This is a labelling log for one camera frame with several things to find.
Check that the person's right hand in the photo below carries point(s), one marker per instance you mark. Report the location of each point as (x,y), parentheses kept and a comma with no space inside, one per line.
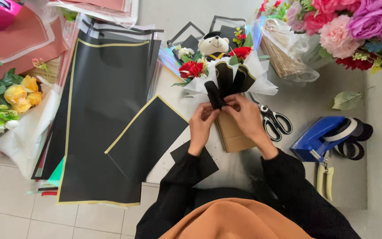
(249,118)

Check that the person's left hand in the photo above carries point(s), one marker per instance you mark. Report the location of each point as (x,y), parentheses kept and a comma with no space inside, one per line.
(199,127)

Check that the person's left fingers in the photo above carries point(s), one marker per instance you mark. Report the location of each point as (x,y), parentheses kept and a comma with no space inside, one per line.
(211,110)

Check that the person's right fingers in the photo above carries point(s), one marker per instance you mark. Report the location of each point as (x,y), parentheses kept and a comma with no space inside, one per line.
(234,102)

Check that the black wrapping paper piece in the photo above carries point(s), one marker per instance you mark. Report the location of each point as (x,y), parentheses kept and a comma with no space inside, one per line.
(213,94)

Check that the brown cardboard bouquet box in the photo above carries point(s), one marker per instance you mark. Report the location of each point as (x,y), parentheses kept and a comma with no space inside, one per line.
(235,136)

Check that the teddy bear flower bouquet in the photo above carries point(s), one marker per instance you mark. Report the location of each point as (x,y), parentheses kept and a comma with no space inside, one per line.
(224,66)

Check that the small plain black paper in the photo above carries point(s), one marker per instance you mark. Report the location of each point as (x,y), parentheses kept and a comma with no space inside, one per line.
(207,167)

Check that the black square sheet gold edge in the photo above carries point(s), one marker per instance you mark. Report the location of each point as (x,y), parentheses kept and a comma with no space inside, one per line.
(148,136)

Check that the plastic bag of brown sticks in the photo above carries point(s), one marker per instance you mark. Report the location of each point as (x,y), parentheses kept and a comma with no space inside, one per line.
(285,53)

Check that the clear sheets with black border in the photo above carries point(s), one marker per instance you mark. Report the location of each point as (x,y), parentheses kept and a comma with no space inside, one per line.
(191,35)

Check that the blue tape dispenser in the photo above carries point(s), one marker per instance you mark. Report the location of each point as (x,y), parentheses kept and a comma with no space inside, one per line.
(315,137)

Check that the pale green fabric leaf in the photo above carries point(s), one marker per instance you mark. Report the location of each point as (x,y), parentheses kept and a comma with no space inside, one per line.
(345,100)

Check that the stack of black wrapping sheets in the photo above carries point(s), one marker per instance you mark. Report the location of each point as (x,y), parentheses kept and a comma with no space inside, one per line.
(104,79)

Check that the person's orange garment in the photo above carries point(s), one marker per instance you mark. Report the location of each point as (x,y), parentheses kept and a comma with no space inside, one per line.
(234,220)

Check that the black and white ribbon roll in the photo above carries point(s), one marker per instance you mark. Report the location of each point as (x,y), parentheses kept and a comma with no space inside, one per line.
(356,127)

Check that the heap of artificial flowers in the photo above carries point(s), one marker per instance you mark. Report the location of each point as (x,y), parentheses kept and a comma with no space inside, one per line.
(347,26)

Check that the pile of pale wrapping sheets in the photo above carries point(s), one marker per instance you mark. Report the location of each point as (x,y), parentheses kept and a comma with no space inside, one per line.
(94,8)

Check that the green wrapping sheet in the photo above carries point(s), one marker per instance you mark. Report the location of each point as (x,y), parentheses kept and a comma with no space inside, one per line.
(56,174)

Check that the bundle of tan sticks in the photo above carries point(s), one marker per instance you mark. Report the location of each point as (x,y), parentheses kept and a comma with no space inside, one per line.
(46,69)

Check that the white wrapping paper sheet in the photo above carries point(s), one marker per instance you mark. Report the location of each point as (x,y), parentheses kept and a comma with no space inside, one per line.
(28,139)

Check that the yellow artificial flower bunch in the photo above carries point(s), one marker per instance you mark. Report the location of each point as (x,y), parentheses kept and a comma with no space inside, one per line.
(20,96)

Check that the pink wrapping sheets white border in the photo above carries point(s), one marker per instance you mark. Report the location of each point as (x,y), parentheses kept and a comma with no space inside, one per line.
(22,43)

